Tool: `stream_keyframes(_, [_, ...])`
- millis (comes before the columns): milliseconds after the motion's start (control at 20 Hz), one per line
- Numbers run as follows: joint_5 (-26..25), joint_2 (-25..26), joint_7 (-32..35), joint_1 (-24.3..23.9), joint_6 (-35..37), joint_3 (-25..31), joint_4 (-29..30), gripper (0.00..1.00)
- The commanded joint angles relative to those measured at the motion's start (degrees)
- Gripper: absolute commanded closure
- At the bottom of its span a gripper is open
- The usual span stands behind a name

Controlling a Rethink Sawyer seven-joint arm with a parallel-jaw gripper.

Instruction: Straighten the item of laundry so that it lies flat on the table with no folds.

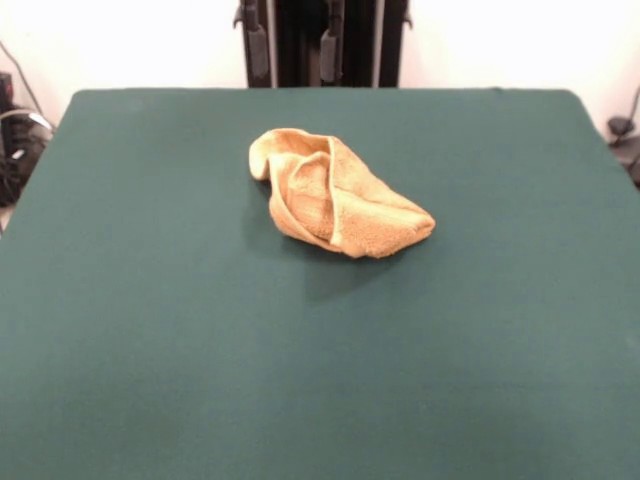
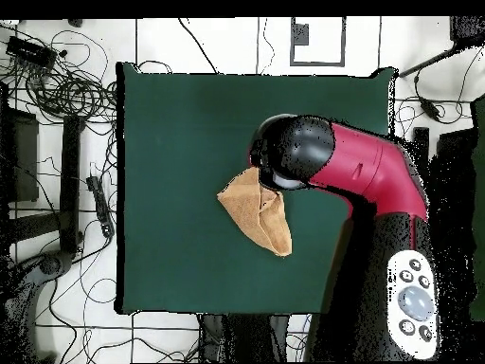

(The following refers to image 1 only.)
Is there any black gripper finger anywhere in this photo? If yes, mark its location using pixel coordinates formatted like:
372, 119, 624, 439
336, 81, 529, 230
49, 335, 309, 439
241, 0, 272, 79
319, 0, 345, 84

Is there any tan terry towel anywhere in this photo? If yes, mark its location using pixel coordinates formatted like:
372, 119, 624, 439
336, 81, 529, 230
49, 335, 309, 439
248, 127, 437, 260

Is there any dark green table cloth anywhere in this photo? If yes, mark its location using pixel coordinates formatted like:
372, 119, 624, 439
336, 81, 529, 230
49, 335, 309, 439
0, 87, 640, 480

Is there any black cable bundle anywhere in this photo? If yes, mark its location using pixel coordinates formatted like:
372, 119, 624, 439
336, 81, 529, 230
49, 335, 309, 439
612, 135, 640, 189

